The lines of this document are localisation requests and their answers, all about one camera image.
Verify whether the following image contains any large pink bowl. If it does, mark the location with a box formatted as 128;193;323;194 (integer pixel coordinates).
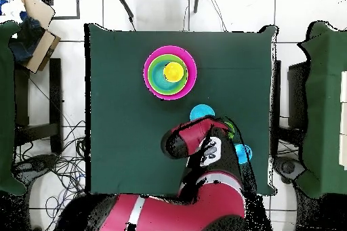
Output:
142;45;198;101

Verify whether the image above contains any black bench frame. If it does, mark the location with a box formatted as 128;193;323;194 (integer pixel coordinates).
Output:
14;57;64;156

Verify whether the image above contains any tangle of floor cables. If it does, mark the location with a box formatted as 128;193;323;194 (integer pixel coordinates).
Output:
13;119;91;231

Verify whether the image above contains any black square frame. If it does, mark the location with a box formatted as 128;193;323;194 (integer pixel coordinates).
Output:
40;0;81;20

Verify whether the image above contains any stack of white boxes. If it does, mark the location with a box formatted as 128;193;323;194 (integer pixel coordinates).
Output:
338;70;347;171

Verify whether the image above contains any blue cup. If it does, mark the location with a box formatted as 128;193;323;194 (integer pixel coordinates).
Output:
234;143;253;165

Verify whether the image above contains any dark green table cloth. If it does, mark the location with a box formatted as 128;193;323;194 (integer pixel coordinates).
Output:
84;22;279;196

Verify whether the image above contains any green cup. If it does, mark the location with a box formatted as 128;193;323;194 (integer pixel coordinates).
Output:
224;121;236;140

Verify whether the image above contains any black chair base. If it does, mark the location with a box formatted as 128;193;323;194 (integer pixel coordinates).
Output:
13;154;59;183
273;156;307;186

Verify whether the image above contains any green cloth side table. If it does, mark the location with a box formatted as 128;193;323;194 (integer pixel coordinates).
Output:
0;20;28;196
296;20;347;199

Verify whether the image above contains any small light blue bowl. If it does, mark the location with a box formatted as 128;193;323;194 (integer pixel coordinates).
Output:
189;104;216;122

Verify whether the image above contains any large green bowl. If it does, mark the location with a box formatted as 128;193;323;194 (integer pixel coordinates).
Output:
147;54;188;96

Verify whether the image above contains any cardboard box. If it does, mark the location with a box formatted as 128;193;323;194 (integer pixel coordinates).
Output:
18;0;62;75

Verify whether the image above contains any short yellow cup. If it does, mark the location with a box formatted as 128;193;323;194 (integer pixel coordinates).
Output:
163;61;186;83

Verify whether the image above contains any dark blue cloth bag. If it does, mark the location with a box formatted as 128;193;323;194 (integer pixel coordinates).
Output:
7;11;45;65

